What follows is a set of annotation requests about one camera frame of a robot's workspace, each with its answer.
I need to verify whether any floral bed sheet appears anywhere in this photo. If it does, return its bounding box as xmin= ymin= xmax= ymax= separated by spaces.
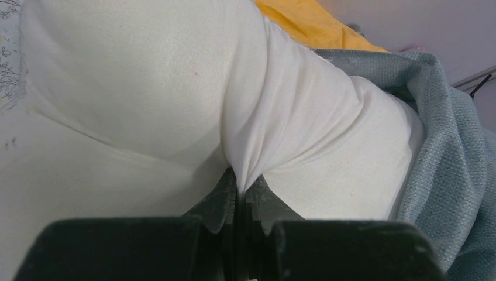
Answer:
xmin=1 ymin=0 xmax=24 ymax=114

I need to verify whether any black tripod stand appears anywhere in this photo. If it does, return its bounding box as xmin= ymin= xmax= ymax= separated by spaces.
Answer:
xmin=469 ymin=74 xmax=492 ymax=100

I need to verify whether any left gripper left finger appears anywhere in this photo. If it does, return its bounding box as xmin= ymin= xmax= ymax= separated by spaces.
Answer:
xmin=15 ymin=169 xmax=237 ymax=280

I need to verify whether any grey blue pillowcase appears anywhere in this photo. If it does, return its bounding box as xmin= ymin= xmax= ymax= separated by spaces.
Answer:
xmin=317 ymin=49 xmax=495 ymax=280

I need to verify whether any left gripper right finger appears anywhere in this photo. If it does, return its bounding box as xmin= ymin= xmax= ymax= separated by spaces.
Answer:
xmin=245 ymin=177 xmax=446 ymax=280

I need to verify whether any white pillow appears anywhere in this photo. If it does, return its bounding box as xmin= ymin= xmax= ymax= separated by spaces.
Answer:
xmin=1 ymin=1 xmax=425 ymax=280

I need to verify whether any orange printed pillow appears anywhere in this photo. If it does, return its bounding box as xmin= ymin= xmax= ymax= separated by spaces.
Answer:
xmin=255 ymin=0 xmax=386 ymax=52

